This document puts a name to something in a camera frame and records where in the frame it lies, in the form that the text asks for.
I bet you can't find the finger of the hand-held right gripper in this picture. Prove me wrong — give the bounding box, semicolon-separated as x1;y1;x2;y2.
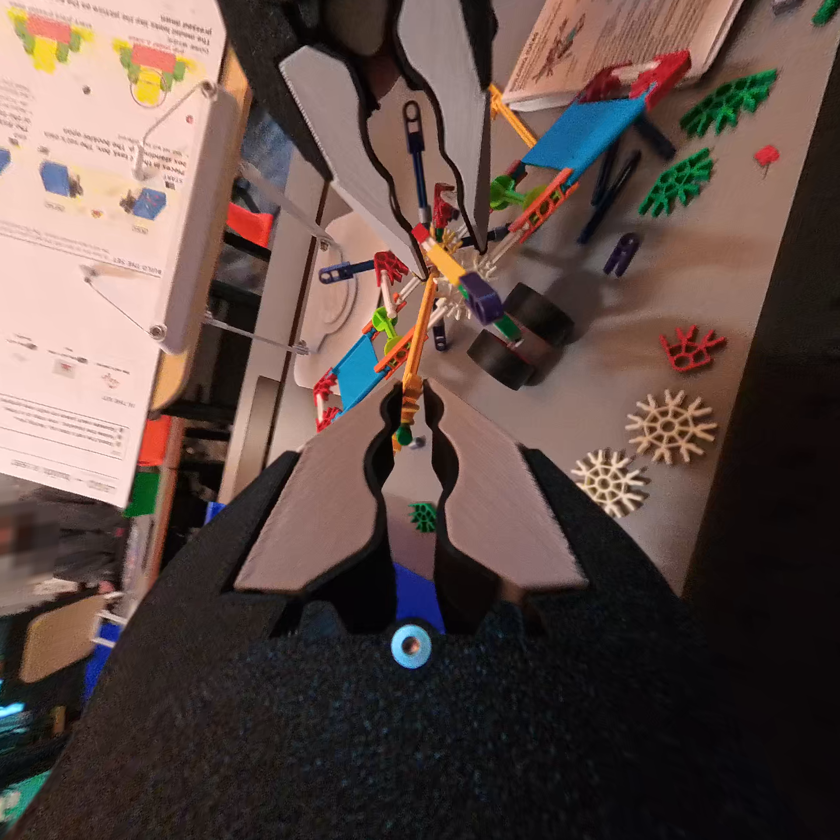
279;46;431;277
395;0;490;253

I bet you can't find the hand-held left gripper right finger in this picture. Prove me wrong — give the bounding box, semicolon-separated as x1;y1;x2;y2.
423;381;587;592

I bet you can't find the small orange cone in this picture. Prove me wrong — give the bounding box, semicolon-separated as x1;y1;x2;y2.
226;203;273;247

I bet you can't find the table cable hatch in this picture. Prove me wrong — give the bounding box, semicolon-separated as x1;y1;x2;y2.
226;377;283;487

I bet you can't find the colourful construction toy model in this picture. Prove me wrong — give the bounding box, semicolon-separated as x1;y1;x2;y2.
314;49;693;434

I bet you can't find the dark blue plastic rod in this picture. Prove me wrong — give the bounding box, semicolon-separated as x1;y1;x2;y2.
591;141;621;204
633;112;677;161
577;150;644;245

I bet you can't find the white snowflake connector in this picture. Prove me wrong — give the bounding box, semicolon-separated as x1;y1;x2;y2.
625;389;718;467
570;448;652;519

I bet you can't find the loose yellow plastic rod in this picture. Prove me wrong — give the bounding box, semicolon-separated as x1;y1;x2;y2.
487;88;539;149

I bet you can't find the red fan connector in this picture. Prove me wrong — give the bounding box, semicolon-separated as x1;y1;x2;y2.
659;326;728;374

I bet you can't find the building ideas booklet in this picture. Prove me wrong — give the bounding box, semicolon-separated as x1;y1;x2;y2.
502;0;746;112

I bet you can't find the orange storage bin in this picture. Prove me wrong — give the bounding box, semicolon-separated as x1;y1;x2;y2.
138;416;172;467

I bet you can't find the black dotted rubber mat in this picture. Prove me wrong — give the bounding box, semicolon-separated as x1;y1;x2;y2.
682;0;840;840

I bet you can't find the large green fan connector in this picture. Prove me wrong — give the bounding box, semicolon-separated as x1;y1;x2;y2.
679;69;778;139
638;147;715;219

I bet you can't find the white document stand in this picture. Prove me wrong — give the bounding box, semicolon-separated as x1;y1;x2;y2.
79;46;421;414

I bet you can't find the orange rod with green tip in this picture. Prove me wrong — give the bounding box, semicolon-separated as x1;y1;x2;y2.
392;276;439;454

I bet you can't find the green storage bin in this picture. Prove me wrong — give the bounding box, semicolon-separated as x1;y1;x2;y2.
123;470;162;519

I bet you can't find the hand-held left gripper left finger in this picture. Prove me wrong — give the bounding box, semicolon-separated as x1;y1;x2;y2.
235;382;403;595

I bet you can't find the white printed instruction sheet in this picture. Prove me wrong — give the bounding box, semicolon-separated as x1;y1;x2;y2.
0;0;228;509

